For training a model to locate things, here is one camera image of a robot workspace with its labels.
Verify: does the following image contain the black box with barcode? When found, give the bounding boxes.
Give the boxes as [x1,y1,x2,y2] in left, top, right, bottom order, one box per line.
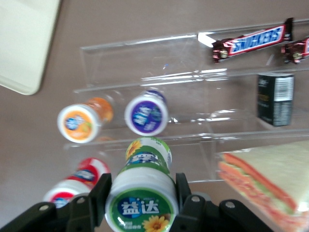
[256,73,295,127]

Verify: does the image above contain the green gum bottle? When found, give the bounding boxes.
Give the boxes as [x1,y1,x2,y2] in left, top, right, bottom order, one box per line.
[104,136,179,232]

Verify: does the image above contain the red gum bottle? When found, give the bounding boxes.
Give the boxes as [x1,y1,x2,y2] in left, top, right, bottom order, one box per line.
[42,157,111,209]

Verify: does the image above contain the clear acrylic display shelf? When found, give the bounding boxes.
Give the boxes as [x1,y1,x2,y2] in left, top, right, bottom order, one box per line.
[63,18,309,183]

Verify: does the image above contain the white plastic tray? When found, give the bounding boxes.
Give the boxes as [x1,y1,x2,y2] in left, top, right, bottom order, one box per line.
[0,0,64,96]

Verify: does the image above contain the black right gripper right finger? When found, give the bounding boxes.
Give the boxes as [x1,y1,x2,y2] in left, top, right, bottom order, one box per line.
[170,173,273,232]

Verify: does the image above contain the purple gum bottle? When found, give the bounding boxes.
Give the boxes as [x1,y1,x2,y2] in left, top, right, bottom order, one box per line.
[124,90,169,136]

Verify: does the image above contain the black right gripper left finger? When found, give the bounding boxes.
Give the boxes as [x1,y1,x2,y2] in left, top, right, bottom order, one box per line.
[0,173,112,232]

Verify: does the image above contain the Snickers chocolate bar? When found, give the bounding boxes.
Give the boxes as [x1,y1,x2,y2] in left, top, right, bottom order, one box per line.
[211,17,295,63]
[280,36,309,64]

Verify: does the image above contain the wrapped sandwich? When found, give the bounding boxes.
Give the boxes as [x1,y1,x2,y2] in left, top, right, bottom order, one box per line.
[218,140,309,232]

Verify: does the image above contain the orange gum bottle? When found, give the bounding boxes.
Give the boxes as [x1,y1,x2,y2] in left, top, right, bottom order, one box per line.
[57,97,114,144]

